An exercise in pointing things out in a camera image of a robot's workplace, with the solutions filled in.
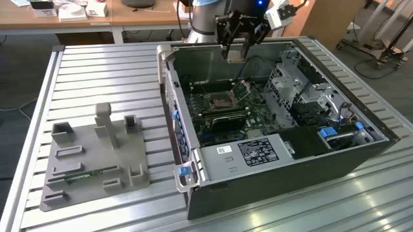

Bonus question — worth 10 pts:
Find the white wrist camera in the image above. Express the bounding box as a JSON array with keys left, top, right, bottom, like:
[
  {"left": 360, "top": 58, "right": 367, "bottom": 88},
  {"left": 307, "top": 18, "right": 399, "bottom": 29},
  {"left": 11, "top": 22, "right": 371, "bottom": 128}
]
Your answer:
[{"left": 264, "top": 0, "right": 297, "bottom": 31}]

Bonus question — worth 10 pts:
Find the white printed box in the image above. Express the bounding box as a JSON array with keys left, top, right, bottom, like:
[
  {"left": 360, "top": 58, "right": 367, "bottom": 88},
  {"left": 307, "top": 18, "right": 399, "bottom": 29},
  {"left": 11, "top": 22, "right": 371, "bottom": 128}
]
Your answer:
[{"left": 86, "top": 0, "right": 110, "bottom": 17}]

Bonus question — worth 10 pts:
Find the silver power supply unit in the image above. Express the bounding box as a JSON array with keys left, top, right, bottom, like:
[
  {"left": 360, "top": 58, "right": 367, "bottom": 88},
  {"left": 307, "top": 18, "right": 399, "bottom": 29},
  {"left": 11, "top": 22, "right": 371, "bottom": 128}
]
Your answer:
[{"left": 196, "top": 134, "right": 297, "bottom": 182}]

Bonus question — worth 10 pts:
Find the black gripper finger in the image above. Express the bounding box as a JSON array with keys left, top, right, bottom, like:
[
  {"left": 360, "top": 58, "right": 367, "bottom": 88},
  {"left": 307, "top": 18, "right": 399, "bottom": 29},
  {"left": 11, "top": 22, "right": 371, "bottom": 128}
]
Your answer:
[
  {"left": 241, "top": 20, "right": 270, "bottom": 60},
  {"left": 216, "top": 14, "right": 234, "bottom": 60}
]

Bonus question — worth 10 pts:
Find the wheeled equipment cart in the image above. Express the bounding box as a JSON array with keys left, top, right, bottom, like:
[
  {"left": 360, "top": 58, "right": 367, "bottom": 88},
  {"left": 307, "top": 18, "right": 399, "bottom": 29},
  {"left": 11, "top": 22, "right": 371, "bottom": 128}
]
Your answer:
[{"left": 336, "top": 0, "right": 413, "bottom": 71}]

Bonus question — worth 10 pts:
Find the black open PC case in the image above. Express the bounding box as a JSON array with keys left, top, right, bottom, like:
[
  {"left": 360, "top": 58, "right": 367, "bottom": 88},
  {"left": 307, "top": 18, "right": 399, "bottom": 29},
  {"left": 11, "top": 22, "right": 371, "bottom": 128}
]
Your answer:
[{"left": 155, "top": 36, "right": 401, "bottom": 221}]

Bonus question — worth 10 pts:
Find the green RAM stick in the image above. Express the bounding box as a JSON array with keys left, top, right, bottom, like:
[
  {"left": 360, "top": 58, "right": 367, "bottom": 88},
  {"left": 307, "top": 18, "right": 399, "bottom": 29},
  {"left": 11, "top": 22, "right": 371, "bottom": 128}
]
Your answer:
[{"left": 63, "top": 169, "right": 106, "bottom": 182}]

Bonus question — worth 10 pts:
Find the silver metal tube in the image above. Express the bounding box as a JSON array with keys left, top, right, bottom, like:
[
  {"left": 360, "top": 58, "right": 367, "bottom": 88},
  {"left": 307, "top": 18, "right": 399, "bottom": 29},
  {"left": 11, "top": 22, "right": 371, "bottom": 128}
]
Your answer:
[{"left": 324, "top": 131, "right": 360, "bottom": 146}]

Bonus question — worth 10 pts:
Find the wooden cabinet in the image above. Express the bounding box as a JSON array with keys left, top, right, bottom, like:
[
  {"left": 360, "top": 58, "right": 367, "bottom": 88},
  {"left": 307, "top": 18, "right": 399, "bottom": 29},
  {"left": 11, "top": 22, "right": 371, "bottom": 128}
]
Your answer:
[{"left": 296, "top": 0, "right": 368, "bottom": 53}]

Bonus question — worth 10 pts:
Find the white round stand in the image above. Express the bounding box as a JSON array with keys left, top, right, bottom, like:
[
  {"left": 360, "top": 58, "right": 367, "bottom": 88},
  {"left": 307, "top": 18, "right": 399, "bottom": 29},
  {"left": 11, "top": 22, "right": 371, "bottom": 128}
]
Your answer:
[{"left": 58, "top": 3, "right": 89, "bottom": 22}]

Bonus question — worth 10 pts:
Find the CPU socket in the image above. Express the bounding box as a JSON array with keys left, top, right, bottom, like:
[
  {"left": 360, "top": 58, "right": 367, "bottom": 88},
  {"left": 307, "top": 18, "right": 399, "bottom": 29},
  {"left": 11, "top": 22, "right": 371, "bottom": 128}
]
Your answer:
[{"left": 206, "top": 91, "right": 242, "bottom": 111}]

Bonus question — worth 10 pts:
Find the green motherboard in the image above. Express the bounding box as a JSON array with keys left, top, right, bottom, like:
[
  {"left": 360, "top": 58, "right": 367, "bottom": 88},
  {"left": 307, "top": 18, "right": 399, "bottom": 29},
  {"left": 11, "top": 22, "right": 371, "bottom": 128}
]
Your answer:
[{"left": 186, "top": 81, "right": 282, "bottom": 148}]

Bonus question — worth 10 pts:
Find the blue drive carrier latch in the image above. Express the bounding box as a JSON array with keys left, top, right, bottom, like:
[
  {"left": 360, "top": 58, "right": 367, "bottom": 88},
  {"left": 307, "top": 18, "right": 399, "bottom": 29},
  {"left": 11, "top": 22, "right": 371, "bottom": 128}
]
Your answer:
[{"left": 319, "top": 127, "right": 339, "bottom": 140}]

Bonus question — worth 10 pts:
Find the silver disk bay cage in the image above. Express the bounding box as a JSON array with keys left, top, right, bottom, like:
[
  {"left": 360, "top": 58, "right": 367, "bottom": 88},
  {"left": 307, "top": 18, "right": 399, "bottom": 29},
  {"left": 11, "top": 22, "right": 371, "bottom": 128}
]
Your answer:
[{"left": 264, "top": 45, "right": 344, "bottom": 127}]

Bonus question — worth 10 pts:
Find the dark round object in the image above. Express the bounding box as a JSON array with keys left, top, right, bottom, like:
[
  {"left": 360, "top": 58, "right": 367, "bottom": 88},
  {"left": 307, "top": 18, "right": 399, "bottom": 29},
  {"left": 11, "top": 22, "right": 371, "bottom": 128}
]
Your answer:
[{"left": 121, "top": 0, "right": 155, "bottom": 8}]

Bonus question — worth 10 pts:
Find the grey parts rack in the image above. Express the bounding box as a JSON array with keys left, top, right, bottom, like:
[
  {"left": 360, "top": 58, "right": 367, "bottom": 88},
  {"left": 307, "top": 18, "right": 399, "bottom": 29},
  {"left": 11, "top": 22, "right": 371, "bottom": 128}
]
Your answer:
[{"left": 38, "top": 102, "right": 151, "bottom": 213}]

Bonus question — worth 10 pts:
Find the silver-topped CPU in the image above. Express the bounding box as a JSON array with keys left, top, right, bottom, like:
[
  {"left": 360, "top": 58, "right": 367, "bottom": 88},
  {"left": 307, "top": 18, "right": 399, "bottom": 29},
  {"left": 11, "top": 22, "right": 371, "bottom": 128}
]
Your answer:
[{"left": 226, "top": 50, "right": 245, "bottom": 64}]

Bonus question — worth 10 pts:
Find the metal socket cover frame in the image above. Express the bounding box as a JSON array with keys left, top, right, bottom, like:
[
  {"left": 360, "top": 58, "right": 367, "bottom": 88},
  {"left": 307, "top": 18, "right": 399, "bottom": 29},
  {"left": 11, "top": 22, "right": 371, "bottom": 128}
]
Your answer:
[{"left": 232, "top": 81, "right": 256, "bottom": 100}]

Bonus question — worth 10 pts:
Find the white box black top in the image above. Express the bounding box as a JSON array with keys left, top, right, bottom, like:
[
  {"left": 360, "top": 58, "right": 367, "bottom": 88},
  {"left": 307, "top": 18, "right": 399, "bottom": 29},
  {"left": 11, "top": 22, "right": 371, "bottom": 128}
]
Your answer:
[{"left": 31, "top": 0, "right": 58, "bottom": 17}]

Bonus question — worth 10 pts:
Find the black graphics card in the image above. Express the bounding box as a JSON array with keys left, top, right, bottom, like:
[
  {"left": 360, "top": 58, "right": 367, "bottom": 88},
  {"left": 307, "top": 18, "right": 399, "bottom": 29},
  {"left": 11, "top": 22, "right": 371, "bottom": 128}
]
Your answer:
[{"left": 206, "top": 113, "right": 249, "bottom": 133}]

